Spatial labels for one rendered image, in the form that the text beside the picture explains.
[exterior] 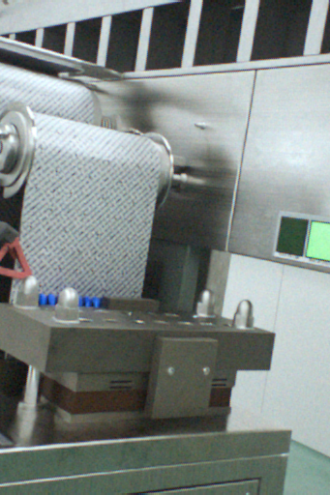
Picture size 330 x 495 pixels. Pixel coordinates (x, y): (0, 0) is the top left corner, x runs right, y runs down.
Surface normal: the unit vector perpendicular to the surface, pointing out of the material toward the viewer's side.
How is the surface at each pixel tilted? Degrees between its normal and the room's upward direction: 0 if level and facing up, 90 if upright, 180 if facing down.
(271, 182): 90
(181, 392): 90
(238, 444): 90
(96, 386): 90
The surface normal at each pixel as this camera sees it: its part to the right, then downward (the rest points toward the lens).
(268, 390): -0.80, -0.09
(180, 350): 0.59, 0.13
